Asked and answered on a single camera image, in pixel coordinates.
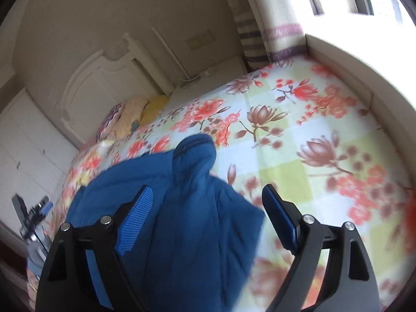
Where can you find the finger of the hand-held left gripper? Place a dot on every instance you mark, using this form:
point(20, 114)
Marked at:
point(44, 209)
point(19, 211)

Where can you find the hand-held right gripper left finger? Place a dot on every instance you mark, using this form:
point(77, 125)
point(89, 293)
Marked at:
point(136, 221)

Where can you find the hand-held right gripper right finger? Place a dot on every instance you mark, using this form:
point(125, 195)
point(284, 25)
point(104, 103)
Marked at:
point(282, 221)

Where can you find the blue quilted jacket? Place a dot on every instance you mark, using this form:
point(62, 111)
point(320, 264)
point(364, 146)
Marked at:
point(195, 217)

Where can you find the white wardrobe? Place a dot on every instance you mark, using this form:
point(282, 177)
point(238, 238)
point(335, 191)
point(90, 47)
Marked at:
point(29, 149)

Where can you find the floral quilt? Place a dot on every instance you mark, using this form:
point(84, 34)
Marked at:
point(308, 136)

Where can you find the purple patterned pillow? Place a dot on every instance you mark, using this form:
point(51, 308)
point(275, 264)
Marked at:
point(109, 123)

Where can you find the pale yellow pillow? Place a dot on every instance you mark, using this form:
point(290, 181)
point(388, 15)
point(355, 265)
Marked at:
point(130, 113)

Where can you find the white wooden headboard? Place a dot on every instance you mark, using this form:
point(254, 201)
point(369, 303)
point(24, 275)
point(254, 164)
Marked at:
point(104, 81)

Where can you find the white nightstand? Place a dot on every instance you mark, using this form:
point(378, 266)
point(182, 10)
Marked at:
point(221, 71)

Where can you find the white lamp pole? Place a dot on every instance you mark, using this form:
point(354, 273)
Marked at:
point(170, 53)

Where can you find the white window sill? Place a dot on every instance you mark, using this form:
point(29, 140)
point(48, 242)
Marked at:
point(357, 61)

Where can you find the printed curtain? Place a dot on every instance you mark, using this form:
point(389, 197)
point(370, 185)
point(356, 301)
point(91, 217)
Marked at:
point(276, 6)

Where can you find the wall socket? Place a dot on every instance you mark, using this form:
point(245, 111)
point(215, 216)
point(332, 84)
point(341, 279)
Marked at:
point(200, 40)

